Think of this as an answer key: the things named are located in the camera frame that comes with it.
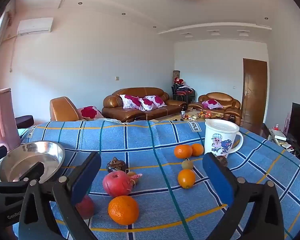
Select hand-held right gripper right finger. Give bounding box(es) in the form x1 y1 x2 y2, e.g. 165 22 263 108
202 152 285 240

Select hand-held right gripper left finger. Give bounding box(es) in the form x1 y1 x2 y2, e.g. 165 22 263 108
18 151 102 240

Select dark brown mangosteen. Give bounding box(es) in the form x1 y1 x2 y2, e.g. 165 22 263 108
216 155 228 167
106 157 127 173

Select steel bowl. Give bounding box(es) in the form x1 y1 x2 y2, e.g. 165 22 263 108
0 141 66 183

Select purple red onion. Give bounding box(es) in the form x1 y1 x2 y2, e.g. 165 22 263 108
75 194 95 220

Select pink pomegranate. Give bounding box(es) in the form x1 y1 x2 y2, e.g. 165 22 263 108
102 170 143 197

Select large orange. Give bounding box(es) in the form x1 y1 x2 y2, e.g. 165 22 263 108
108 195 140 226

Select pink electric kettle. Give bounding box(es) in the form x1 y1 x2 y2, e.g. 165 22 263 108
0 88 21 148

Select black stool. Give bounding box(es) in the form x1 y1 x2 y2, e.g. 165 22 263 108
16 115 34 129

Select white cartoon mug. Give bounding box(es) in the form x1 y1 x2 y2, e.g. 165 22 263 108
204 119 244 158

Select tan leather armchair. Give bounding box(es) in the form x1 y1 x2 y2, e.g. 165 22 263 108
49 96 82 122

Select television stand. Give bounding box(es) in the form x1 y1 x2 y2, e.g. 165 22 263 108
264 122 300 165

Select white red floral pillow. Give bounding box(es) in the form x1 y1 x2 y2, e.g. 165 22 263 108
119 94 146 111
201 100 223 109
139 95 167 111

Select blue plaid tablecloth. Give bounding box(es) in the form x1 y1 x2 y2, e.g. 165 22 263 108
0 119 300 240

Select coffee table with snacks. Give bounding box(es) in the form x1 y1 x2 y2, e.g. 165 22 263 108
155 109 230 124

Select brown leather armchair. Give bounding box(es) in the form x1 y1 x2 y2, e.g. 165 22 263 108
188 92 243 126

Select brown wooden door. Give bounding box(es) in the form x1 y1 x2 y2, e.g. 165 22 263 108
241 58 268 127

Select stacked black chairs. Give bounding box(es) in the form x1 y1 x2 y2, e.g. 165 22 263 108
171 81 196 103

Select brown leather three-seat sofa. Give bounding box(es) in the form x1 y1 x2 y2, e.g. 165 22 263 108
102 87 188 122

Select white air conditioner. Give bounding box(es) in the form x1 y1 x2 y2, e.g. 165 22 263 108
17 17 54 35

